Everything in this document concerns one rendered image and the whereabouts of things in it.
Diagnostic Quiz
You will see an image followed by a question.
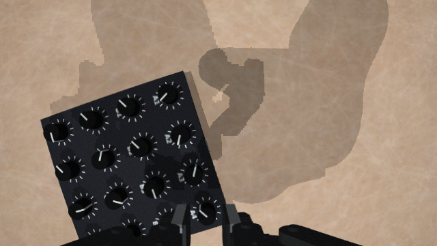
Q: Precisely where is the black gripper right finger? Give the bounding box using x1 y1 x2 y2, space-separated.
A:
222 204 362 246

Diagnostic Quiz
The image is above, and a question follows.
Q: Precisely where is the black knob box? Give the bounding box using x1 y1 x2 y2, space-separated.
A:
40 71 226 238

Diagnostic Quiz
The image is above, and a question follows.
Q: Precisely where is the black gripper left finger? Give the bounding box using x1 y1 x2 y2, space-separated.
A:
60 204 191 246

